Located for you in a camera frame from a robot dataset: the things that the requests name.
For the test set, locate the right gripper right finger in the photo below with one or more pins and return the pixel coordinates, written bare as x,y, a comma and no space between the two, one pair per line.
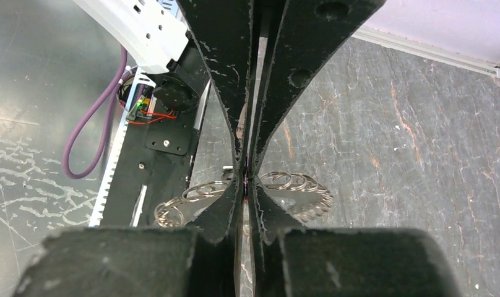
293,260

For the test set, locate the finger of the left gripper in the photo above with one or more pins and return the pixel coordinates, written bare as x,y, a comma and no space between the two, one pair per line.
222,31
304,36

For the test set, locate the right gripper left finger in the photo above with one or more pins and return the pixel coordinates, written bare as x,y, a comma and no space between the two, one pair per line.
132,262

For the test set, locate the metal disc with key rings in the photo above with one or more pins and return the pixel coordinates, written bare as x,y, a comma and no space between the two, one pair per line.
300,195

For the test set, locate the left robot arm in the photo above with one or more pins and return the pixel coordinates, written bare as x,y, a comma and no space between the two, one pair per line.
260,55

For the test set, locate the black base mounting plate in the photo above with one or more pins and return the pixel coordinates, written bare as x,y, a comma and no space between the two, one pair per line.
159,149

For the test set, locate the white slotted cable duct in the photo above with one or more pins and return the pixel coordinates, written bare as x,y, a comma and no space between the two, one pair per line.
139,78

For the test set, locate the aluminium frame rail front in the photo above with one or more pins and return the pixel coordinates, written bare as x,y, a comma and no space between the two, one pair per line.
423,50

